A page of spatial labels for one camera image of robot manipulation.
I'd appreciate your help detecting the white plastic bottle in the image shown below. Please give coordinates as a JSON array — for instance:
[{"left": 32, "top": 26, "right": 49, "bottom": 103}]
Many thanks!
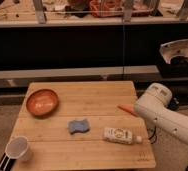
[{"left": 103, "top": 127, "right": 143, "bottom": 144}]

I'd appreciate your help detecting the orange carrot toy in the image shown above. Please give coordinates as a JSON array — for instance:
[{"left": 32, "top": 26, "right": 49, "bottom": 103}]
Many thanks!
[{"left": 118, "top": 104, "right": 138, "bottom": 117}]

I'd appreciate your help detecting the black cable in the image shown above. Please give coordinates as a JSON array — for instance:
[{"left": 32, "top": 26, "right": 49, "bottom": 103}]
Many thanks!
[{"left": 148, "top": 124, "right": 158, "bottom": 145}]

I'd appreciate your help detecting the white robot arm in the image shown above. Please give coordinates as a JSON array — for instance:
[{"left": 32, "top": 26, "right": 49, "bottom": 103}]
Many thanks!
[{"left": 134, "top": 83, "right": 188, "bottom": 145}]

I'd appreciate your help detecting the black striped table leg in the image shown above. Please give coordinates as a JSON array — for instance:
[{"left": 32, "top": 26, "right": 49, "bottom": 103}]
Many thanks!
[{"left": 0, "top": 154, "right": 15, "bottom": 171}]

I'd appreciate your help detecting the wooden folding table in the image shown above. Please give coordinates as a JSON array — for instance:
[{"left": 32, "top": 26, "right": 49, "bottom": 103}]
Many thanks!
[{"left": 12, "top": 81, "right": 156, "bottom": 171}]

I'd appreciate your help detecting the dark box on floor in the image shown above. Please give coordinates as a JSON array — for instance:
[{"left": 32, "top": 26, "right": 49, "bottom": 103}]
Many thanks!
[{"left": 168, "top": 86, "right": 188, "bottom": 111}]

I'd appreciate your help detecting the orange ceramic bowl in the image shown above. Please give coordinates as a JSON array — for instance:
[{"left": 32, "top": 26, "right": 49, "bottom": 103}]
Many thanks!
[{"left": 26, "top": 89, "right": 59, "bottom": 117}]

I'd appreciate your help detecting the blue sponge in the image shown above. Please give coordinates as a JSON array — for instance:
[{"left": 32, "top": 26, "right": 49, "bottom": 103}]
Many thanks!
[{"left": 68, "top": 119, "right": 90, "bottom": 134}]

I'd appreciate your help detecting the orange crate on shelf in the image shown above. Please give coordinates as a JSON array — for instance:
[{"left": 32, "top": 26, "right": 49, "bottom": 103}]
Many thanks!
[{"left": 89, "top": 0, "right": 122, "bottom": 17}]

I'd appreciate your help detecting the clear plastic cup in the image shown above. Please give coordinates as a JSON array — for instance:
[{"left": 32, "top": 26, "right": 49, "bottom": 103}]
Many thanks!
[{"left": 5, "top": 136, "right": 32, "bottom": 162}]

